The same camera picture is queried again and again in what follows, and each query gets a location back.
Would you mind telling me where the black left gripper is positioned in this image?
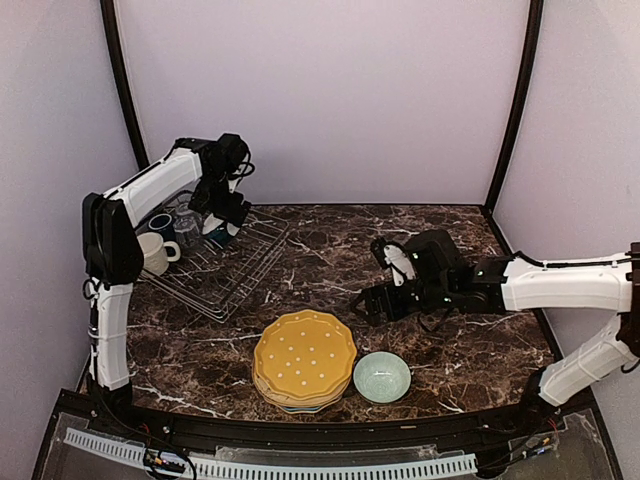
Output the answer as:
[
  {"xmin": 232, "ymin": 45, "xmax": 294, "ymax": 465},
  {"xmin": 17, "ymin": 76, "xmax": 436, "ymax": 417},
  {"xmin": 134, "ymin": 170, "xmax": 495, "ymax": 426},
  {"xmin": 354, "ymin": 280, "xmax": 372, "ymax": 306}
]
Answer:
[{"xmin": 188, "ymin": 167, "xmax": 251, "ymax": 226}]

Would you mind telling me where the navy and white bowl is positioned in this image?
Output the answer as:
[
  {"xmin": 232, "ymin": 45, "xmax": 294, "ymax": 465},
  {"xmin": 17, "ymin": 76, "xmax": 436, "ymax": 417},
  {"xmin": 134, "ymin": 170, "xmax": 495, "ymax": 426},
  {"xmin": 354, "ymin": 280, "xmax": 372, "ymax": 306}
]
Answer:
[{"xmin": 202, "ymin": 220, "xmax": 235, "ymax": 249}]

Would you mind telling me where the clear drinking glass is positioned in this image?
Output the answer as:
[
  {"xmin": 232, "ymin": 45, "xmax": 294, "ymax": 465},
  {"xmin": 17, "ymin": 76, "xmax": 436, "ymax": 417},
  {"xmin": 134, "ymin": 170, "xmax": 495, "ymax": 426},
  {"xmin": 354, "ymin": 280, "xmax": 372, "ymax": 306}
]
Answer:
[
  {"xmin": 174, "ymin": 215, "xmax": 202, "ymax": 248},
  {"xmin": 173, "ymin": 200, "xmax": 193, "ymax": 217}
]

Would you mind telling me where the navy blue cup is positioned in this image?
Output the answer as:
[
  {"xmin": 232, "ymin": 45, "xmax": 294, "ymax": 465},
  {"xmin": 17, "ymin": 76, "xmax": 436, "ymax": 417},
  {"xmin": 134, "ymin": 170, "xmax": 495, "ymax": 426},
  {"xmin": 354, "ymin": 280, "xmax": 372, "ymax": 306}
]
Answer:
[{"xmin": 148, "ymin": 213, "xmax": 177, "ymax": 242}]

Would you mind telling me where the pale green striped bowl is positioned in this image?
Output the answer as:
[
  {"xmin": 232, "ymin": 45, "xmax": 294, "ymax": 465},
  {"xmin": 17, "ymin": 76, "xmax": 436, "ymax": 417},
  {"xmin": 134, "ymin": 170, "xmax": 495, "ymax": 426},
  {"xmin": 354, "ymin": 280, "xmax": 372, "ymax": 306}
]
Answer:
[{"xmin": 353, "ymin": 351, "xmax": 412, "ymax": 404}]

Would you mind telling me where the blue polka dot plate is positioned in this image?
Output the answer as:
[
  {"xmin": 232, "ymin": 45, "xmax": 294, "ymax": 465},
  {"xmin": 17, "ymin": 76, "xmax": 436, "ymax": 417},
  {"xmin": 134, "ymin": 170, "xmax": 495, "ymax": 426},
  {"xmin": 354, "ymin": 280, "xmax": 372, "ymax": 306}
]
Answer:
[{"xmin": 278, "ymin": 405, "xmax": 325, "ymax": 414}]

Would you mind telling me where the cream ceramic plate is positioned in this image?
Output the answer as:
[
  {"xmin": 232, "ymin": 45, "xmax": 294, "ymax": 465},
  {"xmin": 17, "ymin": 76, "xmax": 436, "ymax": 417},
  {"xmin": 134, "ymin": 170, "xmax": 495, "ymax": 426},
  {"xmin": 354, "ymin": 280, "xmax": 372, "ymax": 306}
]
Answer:
[{"xmin": 252, "ymin": 362, "xmax": 353, "ymax": 411}]

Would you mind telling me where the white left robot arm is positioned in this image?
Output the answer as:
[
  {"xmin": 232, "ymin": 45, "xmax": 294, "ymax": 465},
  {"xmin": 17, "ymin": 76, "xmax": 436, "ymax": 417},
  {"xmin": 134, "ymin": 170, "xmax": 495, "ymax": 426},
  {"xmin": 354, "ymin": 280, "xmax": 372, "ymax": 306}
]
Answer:
[{"xmin": 82, "ymin": 133, "xmax": 255, "ymax": 391}]

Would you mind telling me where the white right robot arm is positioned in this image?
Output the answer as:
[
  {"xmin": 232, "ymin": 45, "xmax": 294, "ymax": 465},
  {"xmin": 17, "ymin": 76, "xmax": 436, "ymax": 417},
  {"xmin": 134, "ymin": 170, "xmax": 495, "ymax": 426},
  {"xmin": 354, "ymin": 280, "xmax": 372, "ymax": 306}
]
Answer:
[{"xmin": 351, "ymin": 240, "xmax": 639, "ymax": 434}]

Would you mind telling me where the cream ribbed mug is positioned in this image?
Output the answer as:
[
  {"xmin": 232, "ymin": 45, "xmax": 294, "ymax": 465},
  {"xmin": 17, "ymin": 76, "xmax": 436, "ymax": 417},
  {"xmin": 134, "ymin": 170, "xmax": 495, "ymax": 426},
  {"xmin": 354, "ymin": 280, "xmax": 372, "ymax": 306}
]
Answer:
[{"xmin": 137, "ymin": 232, "xmax": 181, "ymax": 275}]

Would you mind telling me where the chrome wire dish rack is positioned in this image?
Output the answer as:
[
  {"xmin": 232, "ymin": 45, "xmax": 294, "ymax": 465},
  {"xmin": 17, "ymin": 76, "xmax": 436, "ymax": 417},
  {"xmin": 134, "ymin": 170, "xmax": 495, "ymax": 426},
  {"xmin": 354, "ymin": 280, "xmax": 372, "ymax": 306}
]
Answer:
[{"xmin": 136, "ymin": 189, "xmax": 289, "ymax": 323}]

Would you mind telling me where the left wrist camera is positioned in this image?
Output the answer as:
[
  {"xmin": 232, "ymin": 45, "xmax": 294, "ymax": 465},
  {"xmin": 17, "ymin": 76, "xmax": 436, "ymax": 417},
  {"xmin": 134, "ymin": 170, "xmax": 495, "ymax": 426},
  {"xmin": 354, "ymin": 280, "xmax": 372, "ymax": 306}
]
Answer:
[{"xmin": 200, "ymin": 133, "xmax": 255, "ymax": 193}]

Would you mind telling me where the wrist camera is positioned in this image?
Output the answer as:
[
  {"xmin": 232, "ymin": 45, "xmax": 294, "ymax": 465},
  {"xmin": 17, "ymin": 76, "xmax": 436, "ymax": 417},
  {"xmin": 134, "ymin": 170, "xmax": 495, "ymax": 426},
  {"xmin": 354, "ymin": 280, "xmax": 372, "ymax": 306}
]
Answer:
[
  {"xmin": 370, "ymin": 229, "xmax": 467, "ymax": 287},
  {"xmin": 200, "ymin": 133, "xmax": 255, "ymax": 193}
]

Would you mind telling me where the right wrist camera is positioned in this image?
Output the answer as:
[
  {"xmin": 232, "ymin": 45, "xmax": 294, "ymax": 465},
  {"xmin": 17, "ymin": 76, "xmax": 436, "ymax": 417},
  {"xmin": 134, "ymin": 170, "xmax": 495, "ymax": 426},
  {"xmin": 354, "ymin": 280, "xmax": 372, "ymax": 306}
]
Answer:
[{"xmin": 370, "ymin": 229, "xmax": 467, "ymax": 287}]

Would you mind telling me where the white slotted cable duct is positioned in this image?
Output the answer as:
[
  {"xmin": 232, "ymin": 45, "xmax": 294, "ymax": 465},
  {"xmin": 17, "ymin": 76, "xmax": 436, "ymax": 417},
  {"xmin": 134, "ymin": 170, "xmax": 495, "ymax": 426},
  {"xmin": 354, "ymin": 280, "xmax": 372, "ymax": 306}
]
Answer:
[{"xmin": 64, "ymin": 428, "xmax": 478, "ymax": 480}]

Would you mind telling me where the black left frame post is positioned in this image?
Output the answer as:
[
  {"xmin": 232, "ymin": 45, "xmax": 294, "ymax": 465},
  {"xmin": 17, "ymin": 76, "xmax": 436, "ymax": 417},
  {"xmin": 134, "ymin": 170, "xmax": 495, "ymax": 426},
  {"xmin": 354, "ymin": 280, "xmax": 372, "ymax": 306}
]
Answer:
[{"xmin": 99, "ymin": 0, "xmax": 150, "ymax": 170}]

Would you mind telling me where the black frame post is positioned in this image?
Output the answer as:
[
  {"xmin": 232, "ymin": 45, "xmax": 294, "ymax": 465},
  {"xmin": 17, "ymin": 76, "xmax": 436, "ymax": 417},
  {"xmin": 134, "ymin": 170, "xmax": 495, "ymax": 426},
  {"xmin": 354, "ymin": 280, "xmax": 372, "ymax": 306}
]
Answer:
[
  {"xmin": 99, "ymin": 0, "xmax": 150, "ymax": 170},
  {"xmin": 483, "ymin": 0, "xmax": 544, "ymax": 217}
]

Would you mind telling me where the black front rail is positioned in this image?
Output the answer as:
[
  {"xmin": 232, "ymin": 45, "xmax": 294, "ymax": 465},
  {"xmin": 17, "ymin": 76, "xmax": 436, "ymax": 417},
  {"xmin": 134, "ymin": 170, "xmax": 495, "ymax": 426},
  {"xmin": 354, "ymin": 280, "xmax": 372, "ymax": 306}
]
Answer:
[{"xmin": 32, "ymin": 390, "xmax": 622, "ymax": 479}]

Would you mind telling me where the black right frame post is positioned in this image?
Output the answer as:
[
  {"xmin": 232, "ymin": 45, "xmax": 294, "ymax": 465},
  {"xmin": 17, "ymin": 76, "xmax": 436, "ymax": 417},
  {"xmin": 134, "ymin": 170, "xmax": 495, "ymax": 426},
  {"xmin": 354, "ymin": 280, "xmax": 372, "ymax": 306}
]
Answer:
[{"xmin": 483, "ymin": 0, "xmax": 544, "ymax": 217}]

